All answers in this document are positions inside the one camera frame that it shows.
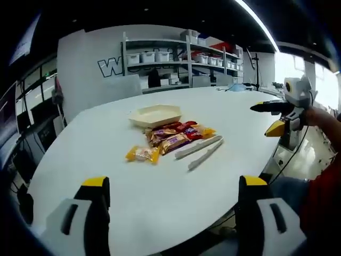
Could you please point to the grey metal shelf rack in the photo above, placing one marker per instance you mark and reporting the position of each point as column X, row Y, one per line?
column 188, row 64

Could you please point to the white leaning panel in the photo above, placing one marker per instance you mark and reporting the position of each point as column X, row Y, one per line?
column 122, row 86

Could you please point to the red food packet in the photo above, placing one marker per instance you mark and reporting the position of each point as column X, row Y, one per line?
column 183, row 126
column 194, row 132

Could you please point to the orange food packet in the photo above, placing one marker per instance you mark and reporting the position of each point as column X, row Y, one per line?
column 207, row 131

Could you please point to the yellow food packet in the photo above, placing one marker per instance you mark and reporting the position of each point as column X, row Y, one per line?
column 142, row 154

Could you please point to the ceiling light strip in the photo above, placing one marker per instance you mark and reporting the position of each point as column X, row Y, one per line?
column 262, row 25

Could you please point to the white plastic food tongs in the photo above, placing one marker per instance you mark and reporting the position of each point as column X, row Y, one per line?
column 198, row 148

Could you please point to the dark hanging cloth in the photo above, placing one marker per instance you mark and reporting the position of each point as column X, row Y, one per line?
column 58, row 92

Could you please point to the white table base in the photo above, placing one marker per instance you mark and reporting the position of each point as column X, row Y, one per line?
column 287, row 152

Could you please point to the person's blue jeans leg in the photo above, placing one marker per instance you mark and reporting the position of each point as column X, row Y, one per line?
column 289, row 192

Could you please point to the gold food packet purple label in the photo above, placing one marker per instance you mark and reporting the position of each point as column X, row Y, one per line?
column 161, row 133
column 173, row 142

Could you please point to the black pole stand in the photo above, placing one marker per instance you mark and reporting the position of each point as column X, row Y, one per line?
column 257, row 69

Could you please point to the beige paper tray container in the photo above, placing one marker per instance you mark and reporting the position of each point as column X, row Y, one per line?
column 155, row 116

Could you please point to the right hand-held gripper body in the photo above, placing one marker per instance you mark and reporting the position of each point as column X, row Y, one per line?
column 299, row 93

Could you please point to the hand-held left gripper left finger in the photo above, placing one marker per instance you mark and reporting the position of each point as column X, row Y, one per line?
column 80, row 229

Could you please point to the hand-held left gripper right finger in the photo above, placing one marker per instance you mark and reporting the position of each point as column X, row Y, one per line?
column 255, row 226

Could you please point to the row of white storage bins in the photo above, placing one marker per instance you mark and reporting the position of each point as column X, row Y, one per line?
column 147, row 57

